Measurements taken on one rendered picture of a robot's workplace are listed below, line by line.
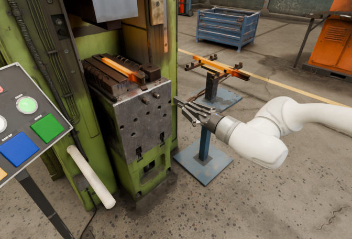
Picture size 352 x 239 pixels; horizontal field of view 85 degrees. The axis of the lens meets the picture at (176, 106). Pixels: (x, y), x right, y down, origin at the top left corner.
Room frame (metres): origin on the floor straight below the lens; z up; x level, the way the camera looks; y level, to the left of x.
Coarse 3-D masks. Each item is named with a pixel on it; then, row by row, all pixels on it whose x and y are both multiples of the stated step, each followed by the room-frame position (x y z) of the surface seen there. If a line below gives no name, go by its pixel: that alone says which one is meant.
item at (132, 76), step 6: (102, 60) 1.12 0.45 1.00; (108, 60) 1.09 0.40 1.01; (114, 66) 1.01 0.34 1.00; (120, 66) 1.01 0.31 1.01; (126, 72) 0.92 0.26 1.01; (132, 72) 0.92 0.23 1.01; (132, 78) 0.89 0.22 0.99; (138, 78) 0.86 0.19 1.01; (144, 78) 0.85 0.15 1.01; (138, 84) 0.85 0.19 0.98; (144, 84) 0.85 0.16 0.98
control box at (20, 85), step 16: (16, 64) 0.58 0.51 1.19; (0, 80) 0.52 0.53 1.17; (16, 80) 0.55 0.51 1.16; (32, 80) 0.58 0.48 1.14; (0, 96) 0.48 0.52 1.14; (16, 96) 0.51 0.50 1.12; (32, 96) 0.54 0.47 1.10; (0, 112) 0.45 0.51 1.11; (16, 112) 0.47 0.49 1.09; (32, 112) 0.50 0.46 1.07; (48, 112) 0.53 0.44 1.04; (16, 128) 0.44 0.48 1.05; (64, 128) 0.52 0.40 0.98; (0, 144) 0.38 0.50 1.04; (48, 144) 0.45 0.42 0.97; (0, 160) 0.35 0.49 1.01; (32, 160) 0.39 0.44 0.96
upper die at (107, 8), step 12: (72, 0) 0.97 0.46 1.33; (84, 0) 0.88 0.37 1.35; (96, 0) 0.84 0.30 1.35; (108, 0) 0.87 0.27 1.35; (120, 0) 0.91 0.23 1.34; (132, 0) 0.95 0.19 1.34; (72, 12) 1.00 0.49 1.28; (84, 12) 0.90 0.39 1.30; (96, 12) 0.83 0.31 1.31; (108, 12) 0.87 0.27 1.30; (120, 12) 0.90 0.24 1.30; (132, 12) 0.94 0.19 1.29
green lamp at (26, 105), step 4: (24, 100) 0.51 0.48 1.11; (28, 100) 0.52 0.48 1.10; (20, 104) 0.50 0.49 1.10; (24, 104) 0.50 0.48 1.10; (28, 104) 0.51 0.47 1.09; (32, 104) 0.52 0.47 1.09; (20, 108) 0.49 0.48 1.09; (24, 108) 0.49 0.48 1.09; (28, 108) 0.50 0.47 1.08; (32, 108) 0.51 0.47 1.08
